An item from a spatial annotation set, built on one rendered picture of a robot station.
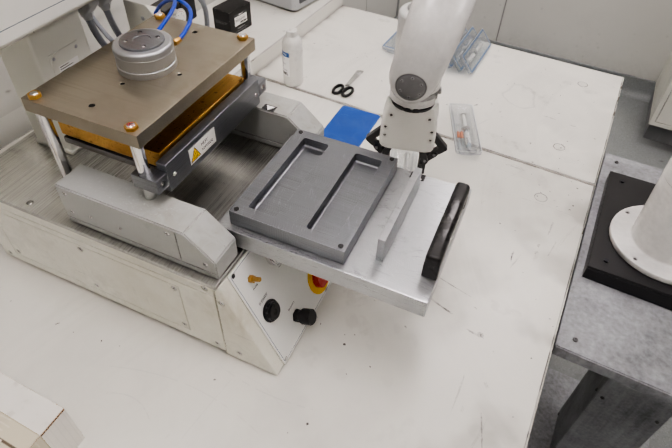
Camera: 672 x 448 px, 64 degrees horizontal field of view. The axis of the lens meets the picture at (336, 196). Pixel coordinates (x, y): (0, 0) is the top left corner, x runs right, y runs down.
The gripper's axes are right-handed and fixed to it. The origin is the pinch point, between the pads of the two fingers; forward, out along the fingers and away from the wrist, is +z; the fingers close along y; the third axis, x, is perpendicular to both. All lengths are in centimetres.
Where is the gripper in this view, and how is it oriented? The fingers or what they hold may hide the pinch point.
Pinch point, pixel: (402, 166)
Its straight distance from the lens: 104.8
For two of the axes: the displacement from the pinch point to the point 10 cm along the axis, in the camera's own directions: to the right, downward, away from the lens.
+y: -9.8, -1.4, 1.0
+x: -1.7, 6.8, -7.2
